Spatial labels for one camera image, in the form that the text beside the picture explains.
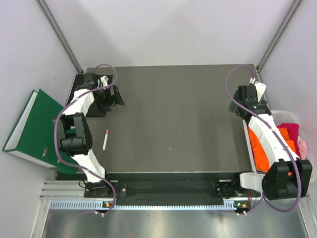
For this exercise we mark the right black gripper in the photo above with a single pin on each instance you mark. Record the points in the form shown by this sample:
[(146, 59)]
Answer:
[(233, 106)]

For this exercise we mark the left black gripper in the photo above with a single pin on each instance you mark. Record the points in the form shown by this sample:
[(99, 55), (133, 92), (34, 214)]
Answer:
[(116, 98)]

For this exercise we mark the orange t shirt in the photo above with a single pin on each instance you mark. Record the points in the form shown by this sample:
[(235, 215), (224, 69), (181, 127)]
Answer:
[(260, 157)]

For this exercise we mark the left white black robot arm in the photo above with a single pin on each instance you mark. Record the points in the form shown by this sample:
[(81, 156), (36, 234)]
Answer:
[(73, 137)]

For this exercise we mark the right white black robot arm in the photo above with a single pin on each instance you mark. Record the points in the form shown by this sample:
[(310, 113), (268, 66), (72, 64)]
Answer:
[(280, 173)]

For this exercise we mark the black notebook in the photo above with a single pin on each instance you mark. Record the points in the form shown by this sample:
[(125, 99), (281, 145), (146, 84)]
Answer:
[(84, 100)]

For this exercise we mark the pink white marker pen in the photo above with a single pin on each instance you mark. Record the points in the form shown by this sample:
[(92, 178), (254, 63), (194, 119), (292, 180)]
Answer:
[(105, 140)]

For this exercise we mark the white plastic laundry basket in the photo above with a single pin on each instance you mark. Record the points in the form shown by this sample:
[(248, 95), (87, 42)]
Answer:
[(287, 119)]

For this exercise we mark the magenta t shirt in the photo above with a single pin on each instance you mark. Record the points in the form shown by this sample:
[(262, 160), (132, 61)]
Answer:
[(289, 131)]

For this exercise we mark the light pink t shirt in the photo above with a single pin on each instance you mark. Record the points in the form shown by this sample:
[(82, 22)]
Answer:
[(303, 148)]

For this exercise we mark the green ring binder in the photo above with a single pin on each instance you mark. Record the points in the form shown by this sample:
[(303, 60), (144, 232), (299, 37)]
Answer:
[(32, 137)]

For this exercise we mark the grey slotted cable duct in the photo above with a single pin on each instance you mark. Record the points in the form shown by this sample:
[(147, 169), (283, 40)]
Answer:
[(103, 205)]

